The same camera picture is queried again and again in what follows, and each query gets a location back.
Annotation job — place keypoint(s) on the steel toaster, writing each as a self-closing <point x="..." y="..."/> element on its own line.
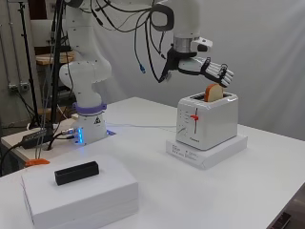
<point x="209" y="122"/>

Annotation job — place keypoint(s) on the black network switch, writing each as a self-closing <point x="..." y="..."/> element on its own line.
<point x="36" y="138"/>

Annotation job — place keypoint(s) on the black tripod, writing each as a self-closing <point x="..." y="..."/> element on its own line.
<point x="29" y="63"/>

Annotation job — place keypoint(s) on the bread slice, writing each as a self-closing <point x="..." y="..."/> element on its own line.
<point x="213" y="93"/>

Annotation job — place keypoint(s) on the wooden desk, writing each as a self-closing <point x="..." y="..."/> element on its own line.
<point x="52" y="58"/>

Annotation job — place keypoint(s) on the black pole stand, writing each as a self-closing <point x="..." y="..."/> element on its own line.
<point x="56" y="73"/>

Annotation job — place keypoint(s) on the white hanging sheet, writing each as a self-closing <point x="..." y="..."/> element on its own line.
<point x="260" y="47"/>

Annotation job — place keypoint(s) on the plain white flat box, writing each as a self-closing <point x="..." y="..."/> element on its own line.
<point x="79" y="197"/>

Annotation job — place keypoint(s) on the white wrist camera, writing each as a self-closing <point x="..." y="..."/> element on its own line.
<point x="203" y="44"/>

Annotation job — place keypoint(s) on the white flat box with print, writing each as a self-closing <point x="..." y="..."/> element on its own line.
<point x="203" y="159"/>

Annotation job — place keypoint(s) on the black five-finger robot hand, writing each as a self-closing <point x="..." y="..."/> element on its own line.
<point x="190" y="65"/>

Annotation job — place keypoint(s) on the white seven-joint robot arm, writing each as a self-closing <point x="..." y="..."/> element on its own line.
<point x="87" y="76"/>

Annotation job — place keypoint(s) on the orange clip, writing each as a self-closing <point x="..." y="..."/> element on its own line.
<point x="36" y="162"/>

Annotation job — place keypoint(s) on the black block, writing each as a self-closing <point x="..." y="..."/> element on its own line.
<point x="76" y="173"/>

